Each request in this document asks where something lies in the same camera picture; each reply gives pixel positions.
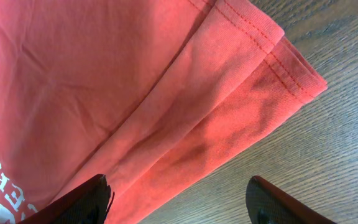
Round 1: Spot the orange soccer t-shirt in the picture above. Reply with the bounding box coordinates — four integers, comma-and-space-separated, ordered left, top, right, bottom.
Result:
0, 0, 327, 223

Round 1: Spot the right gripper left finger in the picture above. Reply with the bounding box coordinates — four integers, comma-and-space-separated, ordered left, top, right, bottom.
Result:
19, 174, 114, 224

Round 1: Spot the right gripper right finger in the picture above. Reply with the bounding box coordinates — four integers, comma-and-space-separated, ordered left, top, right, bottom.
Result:
246, 175, 335, 224

